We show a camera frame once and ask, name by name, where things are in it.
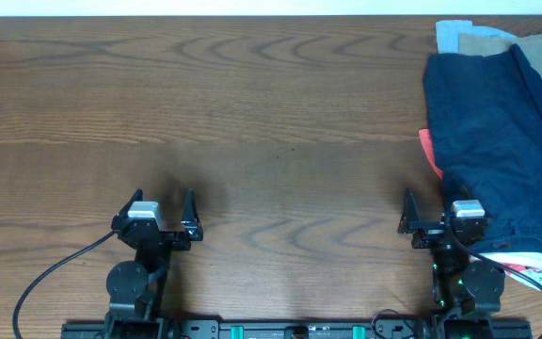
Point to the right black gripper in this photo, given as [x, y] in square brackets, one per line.
[409, 223]

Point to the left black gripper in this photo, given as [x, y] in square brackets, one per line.
[190, 229]

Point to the navy blue denim shorts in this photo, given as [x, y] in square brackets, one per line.
[485, 121]

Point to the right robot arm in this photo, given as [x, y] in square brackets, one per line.
[468, 292]

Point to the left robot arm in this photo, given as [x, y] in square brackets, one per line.
[136, 288]

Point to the red orange garment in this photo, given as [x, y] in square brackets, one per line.
[428, 148]

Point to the white printed garment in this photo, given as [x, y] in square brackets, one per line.
[527, 263]

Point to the light blue garment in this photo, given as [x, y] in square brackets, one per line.
[448, 32]

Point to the khaki beige garment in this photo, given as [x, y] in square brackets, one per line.
[531, 46]

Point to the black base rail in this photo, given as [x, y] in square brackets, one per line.
[382, 327]

